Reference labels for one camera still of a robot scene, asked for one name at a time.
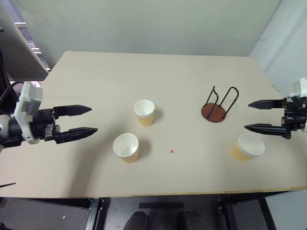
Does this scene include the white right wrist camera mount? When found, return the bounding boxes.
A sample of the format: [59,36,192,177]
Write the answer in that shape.
[287,77,307,108]

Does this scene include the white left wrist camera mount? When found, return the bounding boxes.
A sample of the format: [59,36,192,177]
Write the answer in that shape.
[13,81,44,145]

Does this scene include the black wire brown base cup rack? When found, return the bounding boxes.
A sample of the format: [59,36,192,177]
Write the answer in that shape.
[201,85,239,123]

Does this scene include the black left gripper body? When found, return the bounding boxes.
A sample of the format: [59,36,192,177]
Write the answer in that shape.
[31,108,61,142]

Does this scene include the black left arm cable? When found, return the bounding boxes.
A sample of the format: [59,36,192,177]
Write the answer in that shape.
[0,81,24,104]

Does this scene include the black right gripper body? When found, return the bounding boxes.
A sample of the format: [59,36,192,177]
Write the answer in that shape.
[281,97,307,132]

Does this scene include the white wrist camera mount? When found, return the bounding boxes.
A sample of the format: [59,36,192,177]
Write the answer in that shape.
[13,81,44,145]
[287,77,307,108]

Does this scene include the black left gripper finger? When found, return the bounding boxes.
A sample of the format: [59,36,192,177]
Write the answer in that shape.
[55,127,99,145]
[53,104,93,119]

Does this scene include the grey monitor panel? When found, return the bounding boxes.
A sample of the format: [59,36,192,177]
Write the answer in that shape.
[0,0,50,81]

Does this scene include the black metal table leg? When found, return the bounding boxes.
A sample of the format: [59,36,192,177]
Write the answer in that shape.
[217,198,238,230]
[86,197,100,230]

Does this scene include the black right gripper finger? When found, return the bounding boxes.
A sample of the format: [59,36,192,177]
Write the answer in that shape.
[244,123,292,140]
[248,99,285,110]

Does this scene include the yellow and white paper cup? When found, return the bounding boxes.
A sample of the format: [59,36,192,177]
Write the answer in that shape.
[133,99,155,127]
[112,133,140,164]
[230,133,265,162]

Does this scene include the dark rounded shape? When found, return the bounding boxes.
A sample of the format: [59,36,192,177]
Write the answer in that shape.
[123,210,150,230]

